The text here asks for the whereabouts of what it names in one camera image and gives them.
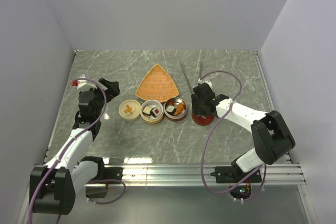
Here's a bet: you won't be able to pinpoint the metal tongs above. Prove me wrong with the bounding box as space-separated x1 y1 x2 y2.
180 61 202 96

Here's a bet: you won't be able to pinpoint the cream lid with orange handle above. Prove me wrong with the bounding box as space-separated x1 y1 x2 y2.
119 100 141 121

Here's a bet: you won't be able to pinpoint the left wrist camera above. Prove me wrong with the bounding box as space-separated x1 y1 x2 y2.
71 74 90 92

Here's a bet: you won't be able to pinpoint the sushi roll red centre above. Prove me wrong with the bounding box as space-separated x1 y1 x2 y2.
150 106 161 118

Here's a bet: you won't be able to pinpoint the orange fried shrimp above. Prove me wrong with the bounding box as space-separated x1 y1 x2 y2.
174 103 184 116

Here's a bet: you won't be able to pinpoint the sushi roll white centre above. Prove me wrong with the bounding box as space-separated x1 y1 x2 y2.
166 105 176 116

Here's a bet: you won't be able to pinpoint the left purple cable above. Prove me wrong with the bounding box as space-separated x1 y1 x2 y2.
28 78 127 224

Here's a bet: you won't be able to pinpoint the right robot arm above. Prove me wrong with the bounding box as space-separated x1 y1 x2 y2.
192 83 296 182

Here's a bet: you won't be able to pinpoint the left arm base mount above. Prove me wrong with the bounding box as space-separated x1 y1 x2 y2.
85 167 123 199

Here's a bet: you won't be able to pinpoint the woven bamboo tray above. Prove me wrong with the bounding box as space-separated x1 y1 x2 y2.
135 63 179 103

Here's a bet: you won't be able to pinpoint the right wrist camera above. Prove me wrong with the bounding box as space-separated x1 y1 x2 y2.
197 78 213 89

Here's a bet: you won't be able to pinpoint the aluminium front rail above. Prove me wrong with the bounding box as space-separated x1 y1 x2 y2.
71 163 306 187

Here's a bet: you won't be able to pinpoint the red lid with white handle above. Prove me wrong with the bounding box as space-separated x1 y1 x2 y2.
192 113 214 126

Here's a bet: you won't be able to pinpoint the sushi roll green centre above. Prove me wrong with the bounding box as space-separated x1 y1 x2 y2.
142 105 152 115

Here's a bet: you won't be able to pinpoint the red bowl silver inside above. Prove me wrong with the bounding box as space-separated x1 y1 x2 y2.
163 97 187 121

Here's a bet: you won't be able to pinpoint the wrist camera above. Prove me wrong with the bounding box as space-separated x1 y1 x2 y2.
197 78 213 89
71 74 90 92

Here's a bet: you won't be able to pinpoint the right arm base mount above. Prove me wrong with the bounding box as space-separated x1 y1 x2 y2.
210 166 266 202

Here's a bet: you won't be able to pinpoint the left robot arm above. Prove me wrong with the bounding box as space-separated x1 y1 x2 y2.
29 76 122 215

